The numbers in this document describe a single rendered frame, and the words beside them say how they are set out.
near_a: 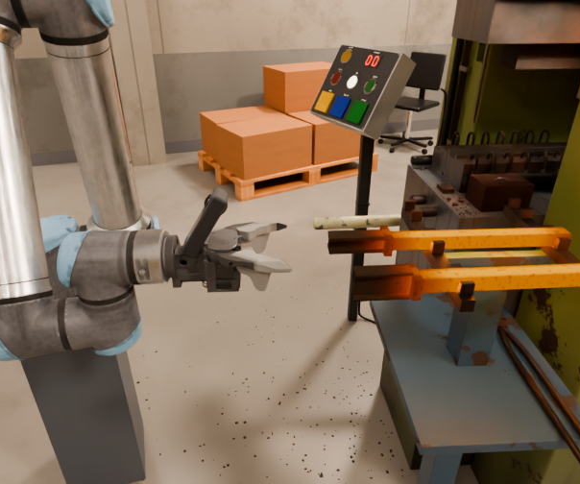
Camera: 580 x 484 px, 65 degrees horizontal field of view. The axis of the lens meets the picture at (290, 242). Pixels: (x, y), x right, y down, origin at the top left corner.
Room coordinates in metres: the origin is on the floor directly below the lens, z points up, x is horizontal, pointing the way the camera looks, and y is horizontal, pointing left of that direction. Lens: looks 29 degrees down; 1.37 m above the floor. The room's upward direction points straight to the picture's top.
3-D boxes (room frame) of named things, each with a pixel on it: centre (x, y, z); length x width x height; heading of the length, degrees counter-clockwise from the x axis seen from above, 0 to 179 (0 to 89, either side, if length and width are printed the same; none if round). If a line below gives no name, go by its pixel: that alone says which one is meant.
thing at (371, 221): (1.53, -0.31, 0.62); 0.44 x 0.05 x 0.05; 95
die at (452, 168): (1.22, -0.64, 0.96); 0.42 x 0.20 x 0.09; 95
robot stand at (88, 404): (0.99, 0.60, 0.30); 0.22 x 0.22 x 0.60; 18
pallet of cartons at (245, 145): (3.84, 0.02, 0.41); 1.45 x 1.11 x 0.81; 110
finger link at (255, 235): (0.72, 0.05, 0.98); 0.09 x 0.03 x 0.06; 129
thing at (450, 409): (0.68, -0.35, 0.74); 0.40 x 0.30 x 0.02; 3
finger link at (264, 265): (0.60, 0.04, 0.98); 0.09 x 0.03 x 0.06; 57
